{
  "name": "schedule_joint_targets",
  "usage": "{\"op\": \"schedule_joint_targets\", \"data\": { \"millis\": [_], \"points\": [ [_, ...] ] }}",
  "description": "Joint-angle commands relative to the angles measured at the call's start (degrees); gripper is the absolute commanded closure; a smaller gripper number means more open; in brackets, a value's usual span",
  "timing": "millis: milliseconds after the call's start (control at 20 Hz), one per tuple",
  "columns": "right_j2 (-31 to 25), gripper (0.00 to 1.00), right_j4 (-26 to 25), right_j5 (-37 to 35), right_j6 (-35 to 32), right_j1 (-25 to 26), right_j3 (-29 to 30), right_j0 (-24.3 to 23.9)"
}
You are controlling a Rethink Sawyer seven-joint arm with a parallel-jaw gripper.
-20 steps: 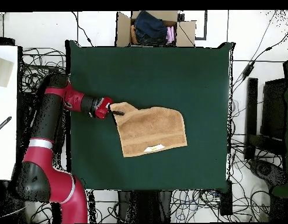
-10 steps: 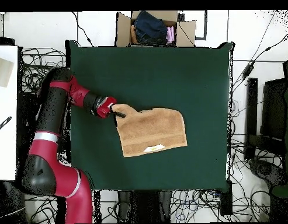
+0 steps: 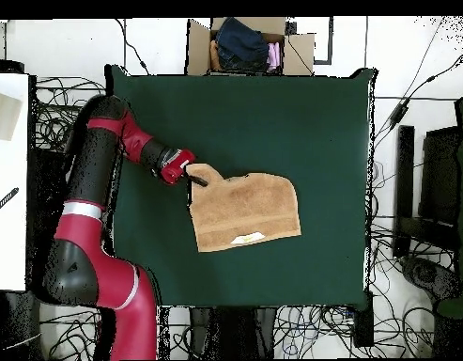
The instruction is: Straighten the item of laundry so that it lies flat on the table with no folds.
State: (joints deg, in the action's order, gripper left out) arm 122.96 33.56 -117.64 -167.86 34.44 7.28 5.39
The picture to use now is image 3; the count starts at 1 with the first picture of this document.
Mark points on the dark green table cloth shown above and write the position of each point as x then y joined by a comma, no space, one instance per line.
253,113

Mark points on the pink cloth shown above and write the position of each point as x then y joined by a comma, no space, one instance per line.
274,56

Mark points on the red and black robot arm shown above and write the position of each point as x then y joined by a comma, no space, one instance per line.
99,225

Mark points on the black equipment rack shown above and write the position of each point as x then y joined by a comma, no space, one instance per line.
47,195

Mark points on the black power strip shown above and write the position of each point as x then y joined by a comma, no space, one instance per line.
363,323

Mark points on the black metal frame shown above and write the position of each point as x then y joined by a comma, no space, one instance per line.
404,180

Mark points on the beige paper sheet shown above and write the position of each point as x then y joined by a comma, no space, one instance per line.
3,116

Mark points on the tan terry towel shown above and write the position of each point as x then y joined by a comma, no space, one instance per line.
246,210

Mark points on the white side table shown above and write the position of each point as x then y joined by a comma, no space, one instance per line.
9,225

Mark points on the brown cardboard box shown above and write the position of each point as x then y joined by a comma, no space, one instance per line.
296,52

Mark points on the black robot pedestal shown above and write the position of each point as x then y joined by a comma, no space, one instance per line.
234,331

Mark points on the blue denim jeans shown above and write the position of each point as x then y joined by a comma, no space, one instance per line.
240,43

